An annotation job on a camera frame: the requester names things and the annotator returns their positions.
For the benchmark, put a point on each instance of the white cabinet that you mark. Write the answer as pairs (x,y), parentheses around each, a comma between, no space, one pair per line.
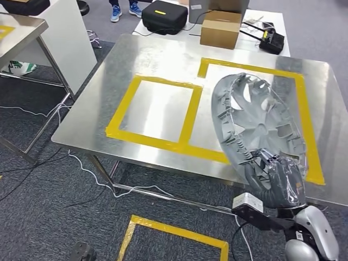
(68,43)

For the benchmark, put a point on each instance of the brown cardboard box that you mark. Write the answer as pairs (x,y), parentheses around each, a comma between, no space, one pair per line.
(231,4)
(220,34)

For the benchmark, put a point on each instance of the white papers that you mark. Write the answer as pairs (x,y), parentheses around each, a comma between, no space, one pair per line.
(253,20)

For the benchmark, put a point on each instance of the steel workbench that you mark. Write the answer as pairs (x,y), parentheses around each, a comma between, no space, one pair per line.
(163,57)

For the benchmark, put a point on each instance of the steel table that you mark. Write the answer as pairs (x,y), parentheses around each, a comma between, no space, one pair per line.
(21,32)

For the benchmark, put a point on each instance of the person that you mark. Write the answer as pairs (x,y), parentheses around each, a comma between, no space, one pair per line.
(116,13)

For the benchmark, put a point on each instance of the black bag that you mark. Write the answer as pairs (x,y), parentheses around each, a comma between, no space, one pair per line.
(24,6)

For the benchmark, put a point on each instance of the grey box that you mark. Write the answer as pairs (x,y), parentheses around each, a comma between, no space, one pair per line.
(198,14)

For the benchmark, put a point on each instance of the silver plastic wheel cover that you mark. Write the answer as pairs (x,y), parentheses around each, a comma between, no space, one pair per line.
(255,126)

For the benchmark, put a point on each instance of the white desk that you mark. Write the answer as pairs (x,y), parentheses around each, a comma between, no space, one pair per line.
(280,21)

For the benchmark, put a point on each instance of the black round stool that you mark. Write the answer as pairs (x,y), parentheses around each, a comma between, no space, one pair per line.
(83,7)

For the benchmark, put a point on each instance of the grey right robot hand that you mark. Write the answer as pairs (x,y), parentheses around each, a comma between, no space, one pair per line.
(285,183)

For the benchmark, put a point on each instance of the yellow tape square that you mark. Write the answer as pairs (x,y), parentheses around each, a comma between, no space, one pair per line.
(5,31)
(309,126)

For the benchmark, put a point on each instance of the black radio with antennas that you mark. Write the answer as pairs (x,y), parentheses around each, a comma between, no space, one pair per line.
(272,42)

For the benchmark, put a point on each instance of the black carry case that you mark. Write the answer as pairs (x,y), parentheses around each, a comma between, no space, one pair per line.
(163,20)

